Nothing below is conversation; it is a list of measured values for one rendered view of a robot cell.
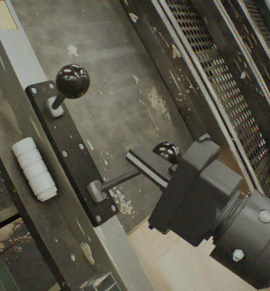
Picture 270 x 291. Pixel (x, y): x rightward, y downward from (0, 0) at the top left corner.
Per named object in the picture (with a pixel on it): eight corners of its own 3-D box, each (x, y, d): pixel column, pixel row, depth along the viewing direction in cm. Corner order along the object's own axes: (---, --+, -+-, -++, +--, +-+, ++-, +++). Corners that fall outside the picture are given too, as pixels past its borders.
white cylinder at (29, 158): (6, 149, 50) (34, 205, 50) (19, 140, 48) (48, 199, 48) (23, 143, 52) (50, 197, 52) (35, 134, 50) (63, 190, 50)
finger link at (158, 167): (138, 147, 48) (181, 177, 46) (123, 154, 45) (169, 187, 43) (143, 136, 47) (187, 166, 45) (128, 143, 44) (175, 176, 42)
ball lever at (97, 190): (89, 212, 50) (184, 168, 46) (75, 185, 50) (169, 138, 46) (100, 203, 54) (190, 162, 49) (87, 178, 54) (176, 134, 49)
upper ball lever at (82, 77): (45, 129, 52) (69, 98, 40) (33, 103, 52) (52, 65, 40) (70, 117, 53) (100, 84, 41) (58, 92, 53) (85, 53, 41)
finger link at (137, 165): (123, 154, 45) (169, 187, 43) (138, 147, 48) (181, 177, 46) (119, 166, 46) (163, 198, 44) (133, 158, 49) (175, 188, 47)
